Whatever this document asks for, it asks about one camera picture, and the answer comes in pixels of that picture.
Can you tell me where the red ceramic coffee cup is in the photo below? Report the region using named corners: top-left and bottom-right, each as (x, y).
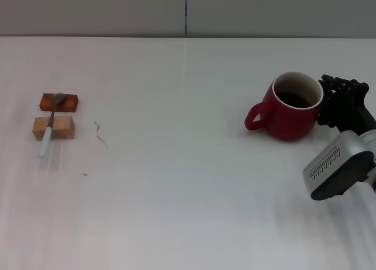
top-left (244, 71), bottom-right (324, 142)

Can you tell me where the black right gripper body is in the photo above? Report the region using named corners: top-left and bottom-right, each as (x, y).
top-left (331, 89), bottom-right (376, 136)

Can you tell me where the blue handled metal spoon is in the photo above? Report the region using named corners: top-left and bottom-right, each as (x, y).
top-left (38, 92), bottom-right (68, 158)

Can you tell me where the dark reddish wooden block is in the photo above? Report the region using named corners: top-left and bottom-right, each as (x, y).
top-left (38, 93), bottom-right (80, 114)

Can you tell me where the grey partition panel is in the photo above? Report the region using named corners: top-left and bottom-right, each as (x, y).
top-left (187, 0), bottom-right (376, 39)
top-left (0, 0), bottom-right (187, 38)

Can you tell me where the light wooden block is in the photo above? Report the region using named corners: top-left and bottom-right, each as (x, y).
top-left (32, 115), bottom-right (76, 141)

